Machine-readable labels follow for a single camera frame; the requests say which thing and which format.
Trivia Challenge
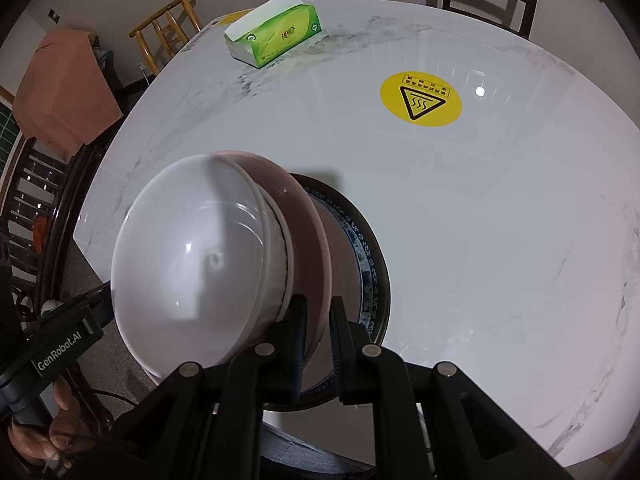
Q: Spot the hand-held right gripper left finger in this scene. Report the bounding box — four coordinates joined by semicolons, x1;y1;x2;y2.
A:
107;294;308;480

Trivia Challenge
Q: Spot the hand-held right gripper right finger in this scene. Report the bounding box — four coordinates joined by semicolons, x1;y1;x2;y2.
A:
327;296;576;480

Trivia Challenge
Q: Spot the dark wooden slatted chair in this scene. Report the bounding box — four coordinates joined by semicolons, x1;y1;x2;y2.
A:
440;0;543;41

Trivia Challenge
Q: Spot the round yellow warning sticker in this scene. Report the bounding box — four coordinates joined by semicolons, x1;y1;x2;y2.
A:
380;71;463;127

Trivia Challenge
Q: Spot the pink bowl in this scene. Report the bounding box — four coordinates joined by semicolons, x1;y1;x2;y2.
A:
145;149;333;386

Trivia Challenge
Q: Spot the person's grey clothing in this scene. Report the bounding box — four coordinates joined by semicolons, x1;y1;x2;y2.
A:
260;420;381;480

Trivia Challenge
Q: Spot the dark carved wooden chair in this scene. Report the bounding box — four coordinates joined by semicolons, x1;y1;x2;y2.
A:
0;135;117;321

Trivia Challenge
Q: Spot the pink cloth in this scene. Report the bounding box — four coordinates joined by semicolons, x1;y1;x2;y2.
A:
12;29;125;157

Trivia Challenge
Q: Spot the green tissue pack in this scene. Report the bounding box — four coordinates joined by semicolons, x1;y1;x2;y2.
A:
223;0;323;70

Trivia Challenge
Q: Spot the blue floral ceramic plate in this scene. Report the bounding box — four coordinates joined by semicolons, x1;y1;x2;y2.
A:
260;172;392;413

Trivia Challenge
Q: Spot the bamboo chair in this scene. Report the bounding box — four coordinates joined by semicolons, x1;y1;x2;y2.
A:
128;0;202;77

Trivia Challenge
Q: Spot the small yellow table sticker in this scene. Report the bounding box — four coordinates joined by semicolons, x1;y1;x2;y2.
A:
214;8;257;27

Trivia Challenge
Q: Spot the white bowl with blue print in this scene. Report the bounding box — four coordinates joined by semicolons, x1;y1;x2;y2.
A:
120;160;295;378

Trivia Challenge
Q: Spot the person's left hand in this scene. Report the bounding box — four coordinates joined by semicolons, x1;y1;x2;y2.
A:
7;375;103;471

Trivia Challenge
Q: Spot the black cable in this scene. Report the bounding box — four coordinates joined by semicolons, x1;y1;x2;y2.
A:
92;387;142;407

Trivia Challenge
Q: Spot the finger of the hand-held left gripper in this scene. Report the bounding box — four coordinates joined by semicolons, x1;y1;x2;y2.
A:
74;281;115;329

